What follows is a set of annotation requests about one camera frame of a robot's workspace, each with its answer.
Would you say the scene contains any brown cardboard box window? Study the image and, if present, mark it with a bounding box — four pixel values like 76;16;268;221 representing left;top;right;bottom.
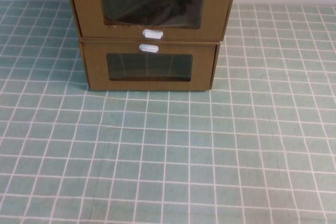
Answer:
79;37;221;92

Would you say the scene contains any black shoe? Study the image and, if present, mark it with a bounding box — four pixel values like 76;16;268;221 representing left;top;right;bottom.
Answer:
114;0;194;25

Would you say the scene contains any brown cardboard box with shoe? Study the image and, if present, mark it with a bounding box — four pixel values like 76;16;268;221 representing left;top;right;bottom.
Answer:
64;0;239;42

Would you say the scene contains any green white checkered tablecloth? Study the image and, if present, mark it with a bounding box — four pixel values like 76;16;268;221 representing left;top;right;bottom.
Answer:
0;0;336;224

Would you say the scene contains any white oval box handle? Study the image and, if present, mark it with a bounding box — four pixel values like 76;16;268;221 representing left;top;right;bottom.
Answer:
142;28;165;40
139;42;160;54

